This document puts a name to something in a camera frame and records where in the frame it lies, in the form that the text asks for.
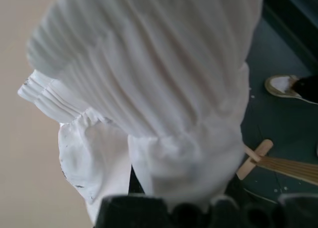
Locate white shorts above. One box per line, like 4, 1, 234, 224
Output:
17, 0, 266, 225

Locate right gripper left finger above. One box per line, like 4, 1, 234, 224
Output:
95, 195, 173, 228

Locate white sneaker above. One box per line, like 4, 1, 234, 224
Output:
264, 75, 318, 105

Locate black trouser leg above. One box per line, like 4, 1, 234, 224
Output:
293, 75, 318, 102

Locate wooden clothes rack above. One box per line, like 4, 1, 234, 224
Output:
235, 139, 318, 186

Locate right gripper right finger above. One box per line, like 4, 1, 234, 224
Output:
278, 193, 318, 228

